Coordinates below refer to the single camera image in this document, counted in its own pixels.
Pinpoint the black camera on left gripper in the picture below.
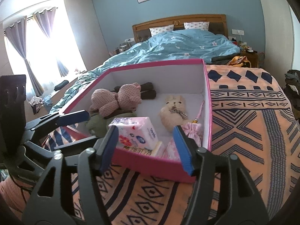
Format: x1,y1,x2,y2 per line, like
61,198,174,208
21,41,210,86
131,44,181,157
1,75,26,148

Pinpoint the green plush toy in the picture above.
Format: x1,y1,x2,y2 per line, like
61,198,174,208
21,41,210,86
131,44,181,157
85,112,137,138

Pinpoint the left grey curtain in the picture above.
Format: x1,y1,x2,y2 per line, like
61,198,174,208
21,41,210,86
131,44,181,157
4,17,44,97

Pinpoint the dark bag on floor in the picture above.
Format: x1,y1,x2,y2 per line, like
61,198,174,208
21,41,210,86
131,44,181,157
283,70,300,121

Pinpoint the cream plush bear keychain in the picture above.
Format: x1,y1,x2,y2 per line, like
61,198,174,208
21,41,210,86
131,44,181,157
159,95,189,132

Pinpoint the grey curtain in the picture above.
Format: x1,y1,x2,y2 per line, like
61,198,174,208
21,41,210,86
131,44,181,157
33,7,69,77
4,17,44,97

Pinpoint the left white patterned pillow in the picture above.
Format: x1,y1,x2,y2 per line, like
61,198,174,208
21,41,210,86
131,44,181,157
149,24,174,37

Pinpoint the floral pink tissue pack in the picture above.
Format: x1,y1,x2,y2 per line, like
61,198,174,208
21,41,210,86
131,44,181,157
108,117,159,150

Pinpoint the pink sequin drawstring pouch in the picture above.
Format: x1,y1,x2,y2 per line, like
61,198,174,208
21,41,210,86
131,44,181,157
163,101,205,161

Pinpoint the pink sleeve left forearm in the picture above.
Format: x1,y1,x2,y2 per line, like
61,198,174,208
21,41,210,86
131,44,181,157
1,176,32,212

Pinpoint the pink knitted plush bear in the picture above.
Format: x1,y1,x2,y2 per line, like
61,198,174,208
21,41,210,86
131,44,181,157
90,82,142,117

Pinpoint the right grey curtain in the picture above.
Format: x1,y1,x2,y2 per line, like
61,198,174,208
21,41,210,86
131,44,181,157
33,7,69,77

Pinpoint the light blue duvet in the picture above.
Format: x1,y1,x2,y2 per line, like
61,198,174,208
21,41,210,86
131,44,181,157
50,29,240,113

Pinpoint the right white patterned pillow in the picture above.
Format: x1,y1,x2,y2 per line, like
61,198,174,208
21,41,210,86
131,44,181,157
184,21,209,31

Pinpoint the yellow bag on bed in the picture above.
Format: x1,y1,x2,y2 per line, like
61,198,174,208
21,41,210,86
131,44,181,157
226,56,251,68

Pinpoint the white patterned pillow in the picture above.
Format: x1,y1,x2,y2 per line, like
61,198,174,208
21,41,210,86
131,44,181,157
149,24,174,37
184,21,209,31

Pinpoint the bedside table with clutter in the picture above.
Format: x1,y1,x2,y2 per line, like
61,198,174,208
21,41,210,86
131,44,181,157
237,41,265,68

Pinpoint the pink cardboard storage box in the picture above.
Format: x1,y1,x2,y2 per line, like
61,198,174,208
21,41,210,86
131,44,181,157
61,59,212,183

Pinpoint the white wall socket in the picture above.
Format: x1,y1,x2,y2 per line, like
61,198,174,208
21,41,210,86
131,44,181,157
231,29,245,36

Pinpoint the wooden headboard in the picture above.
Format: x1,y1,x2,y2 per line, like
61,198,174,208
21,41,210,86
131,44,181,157
132,14,228,43

